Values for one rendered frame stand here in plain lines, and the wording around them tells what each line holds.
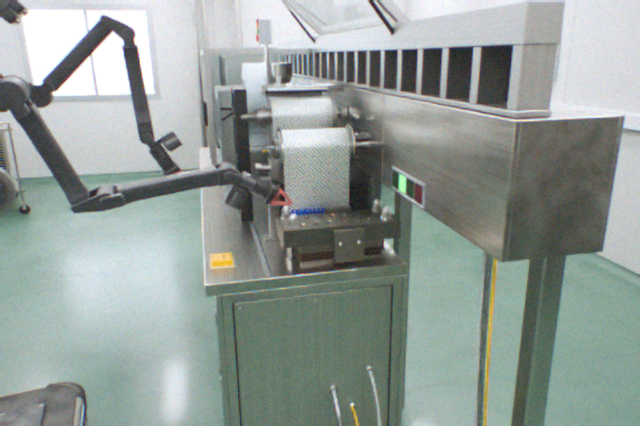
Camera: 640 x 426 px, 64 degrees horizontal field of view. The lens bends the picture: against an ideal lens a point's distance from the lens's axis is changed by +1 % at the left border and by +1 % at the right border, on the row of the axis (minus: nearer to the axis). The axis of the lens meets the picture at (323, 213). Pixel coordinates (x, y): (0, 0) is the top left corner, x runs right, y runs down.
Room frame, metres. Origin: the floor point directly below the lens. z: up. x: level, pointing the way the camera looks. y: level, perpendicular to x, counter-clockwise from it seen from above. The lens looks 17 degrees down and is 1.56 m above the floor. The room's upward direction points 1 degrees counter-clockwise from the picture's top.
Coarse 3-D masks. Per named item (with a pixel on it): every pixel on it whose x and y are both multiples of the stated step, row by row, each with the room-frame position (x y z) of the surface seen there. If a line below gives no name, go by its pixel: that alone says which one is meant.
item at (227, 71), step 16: (224, 64) 2.72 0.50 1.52; (240, 64) 2.74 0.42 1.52; (256, 64) 2.75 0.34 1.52; (304, 64) 2.81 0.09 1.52; (224, 80) 2.72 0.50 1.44; (240, 80) 2.73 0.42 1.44; (256, 80) 2.75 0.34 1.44; (304, 80) 2.81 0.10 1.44; (224, 96) 2.71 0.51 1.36; (256, 96) 2.75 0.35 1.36; (224, 112) 2.71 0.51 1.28; (224, 128) 2.71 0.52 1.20; (256, 128) 2.75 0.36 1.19; (224, 144) 2.71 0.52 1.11; (256, 144) 2.75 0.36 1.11; (224, 160) 2.71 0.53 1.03; (256, 160) 2.75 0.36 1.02; (256, 176) 2.75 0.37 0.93
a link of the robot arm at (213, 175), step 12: (204, 168) 1.66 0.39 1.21; (216, 168) 1.67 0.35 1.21; (228, 168) 1.65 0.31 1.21; (144, 180) 1.60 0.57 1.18; (156, 180) 1.59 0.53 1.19; (168, 180) 1.60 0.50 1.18; (180, 180) 1.61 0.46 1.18; (192, 180) 1.62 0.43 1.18; (204, 180) 1.63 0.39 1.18; (216, 180) 1.64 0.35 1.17; (120, 192) 1.54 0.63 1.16; (132, 192) 1.56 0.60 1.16; (144, 192) 1.57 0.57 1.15; (156, 192) 1.59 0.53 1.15; (168, 192) 1.60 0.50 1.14; (108, 204) 1.51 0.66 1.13; (120, 204) 1.52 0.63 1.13
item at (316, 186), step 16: (288, 176) 1.74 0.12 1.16; (304, 176) 1.76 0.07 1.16; (320, 176) 1.77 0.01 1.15; (336, 176) 1.78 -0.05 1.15; (288, 192) 1.74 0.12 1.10; (304, 192) 1.75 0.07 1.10; (320, 192) 1.77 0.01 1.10; (336, 192) 1.78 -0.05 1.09; (304, 208) 1.75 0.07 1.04; (320, 208) 1.77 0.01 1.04
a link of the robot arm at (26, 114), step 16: (0, 96) 1.39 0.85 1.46; (16, 96) 1.40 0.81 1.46; (16, 112) 1.41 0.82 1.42; (32, 112) 1.44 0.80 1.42; (32, 128) 1.45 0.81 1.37; (48, 128) 1.49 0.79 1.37; (48, 144) 1.47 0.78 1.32; (48, 160) 1.47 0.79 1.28; (64, 160) 1.49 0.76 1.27; (64, 176) 1.49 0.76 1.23; (64, 192) 1.49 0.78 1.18; (80, 192) 1.50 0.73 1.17; (96, 192) 1.57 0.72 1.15; (112, 192) 1.54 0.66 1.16; (80, 208) 1.50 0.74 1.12; (96, 208) 1.51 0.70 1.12
